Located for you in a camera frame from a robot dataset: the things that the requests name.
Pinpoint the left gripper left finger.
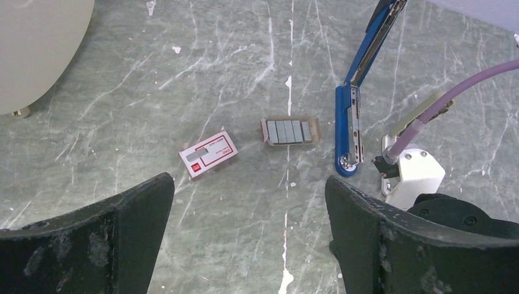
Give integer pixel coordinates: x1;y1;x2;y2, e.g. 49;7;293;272
1;173;175;293

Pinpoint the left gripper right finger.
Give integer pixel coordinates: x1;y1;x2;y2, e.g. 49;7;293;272
325;176;518;293

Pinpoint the blue black stapler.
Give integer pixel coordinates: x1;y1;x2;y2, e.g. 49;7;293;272
334;0;408;178

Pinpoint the silver staple strip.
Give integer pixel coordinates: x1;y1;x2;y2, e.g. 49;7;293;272
186;148;209;162

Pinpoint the red white staple box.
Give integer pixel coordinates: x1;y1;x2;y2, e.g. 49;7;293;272
179;131;238;178

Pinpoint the staple box tray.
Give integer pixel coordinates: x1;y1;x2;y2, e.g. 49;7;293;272
260;115;321;146

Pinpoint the beige white stapler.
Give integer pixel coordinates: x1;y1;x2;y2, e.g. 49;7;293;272
381;91;455;197

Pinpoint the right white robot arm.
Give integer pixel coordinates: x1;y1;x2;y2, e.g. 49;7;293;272
407;193;518;239

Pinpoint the cream cylindrical container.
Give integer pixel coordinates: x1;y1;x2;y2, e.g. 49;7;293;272
1;1;94;117

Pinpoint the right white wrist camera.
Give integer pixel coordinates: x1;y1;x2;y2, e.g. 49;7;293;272
381;144;446;210

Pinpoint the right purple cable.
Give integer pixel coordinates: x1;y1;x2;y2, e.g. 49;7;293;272
383;58;519;165

